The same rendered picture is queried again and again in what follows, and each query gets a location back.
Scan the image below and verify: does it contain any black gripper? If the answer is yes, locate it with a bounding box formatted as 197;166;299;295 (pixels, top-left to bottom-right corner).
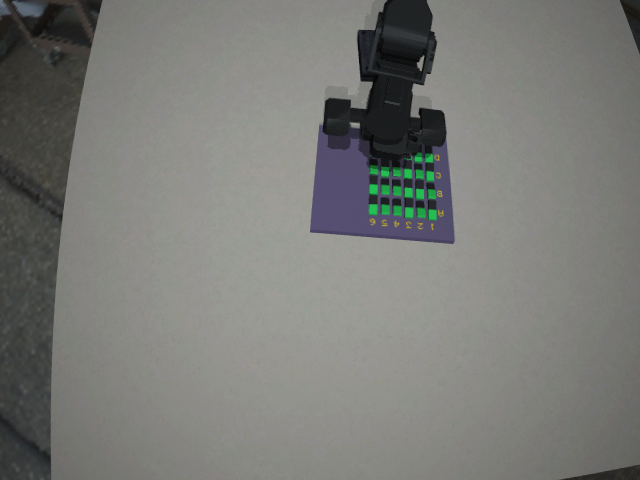
323;97;447;147

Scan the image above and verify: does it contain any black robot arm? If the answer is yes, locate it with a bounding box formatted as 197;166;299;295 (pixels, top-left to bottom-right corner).
365;0;437;161

